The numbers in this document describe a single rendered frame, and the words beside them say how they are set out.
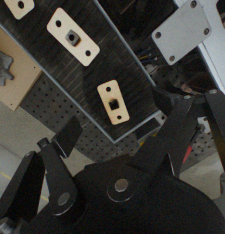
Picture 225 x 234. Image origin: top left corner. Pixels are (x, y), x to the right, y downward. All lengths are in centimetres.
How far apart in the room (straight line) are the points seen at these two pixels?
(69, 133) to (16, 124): 189
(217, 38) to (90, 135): 73
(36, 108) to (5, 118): 125
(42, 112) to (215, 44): 86
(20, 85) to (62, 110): 26
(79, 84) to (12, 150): 219
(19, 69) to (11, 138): 152
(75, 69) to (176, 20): 21
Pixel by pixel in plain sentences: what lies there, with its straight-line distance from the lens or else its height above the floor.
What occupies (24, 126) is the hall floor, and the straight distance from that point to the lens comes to 199.
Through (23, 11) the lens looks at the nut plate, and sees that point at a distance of 27.
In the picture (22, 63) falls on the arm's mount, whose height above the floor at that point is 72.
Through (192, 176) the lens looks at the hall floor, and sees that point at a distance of 243.
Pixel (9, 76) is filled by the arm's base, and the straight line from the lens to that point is 84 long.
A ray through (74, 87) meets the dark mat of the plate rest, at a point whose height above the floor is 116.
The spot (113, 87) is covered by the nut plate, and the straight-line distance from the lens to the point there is 22.
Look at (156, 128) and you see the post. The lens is 29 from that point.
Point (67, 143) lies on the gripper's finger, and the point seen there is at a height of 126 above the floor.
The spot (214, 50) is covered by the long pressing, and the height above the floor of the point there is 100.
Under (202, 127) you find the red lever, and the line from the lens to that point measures 43.
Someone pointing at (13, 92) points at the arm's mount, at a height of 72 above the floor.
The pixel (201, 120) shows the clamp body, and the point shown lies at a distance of 43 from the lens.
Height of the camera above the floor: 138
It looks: 67 degrees down
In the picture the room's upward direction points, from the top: 175 degrees counter-clockwise
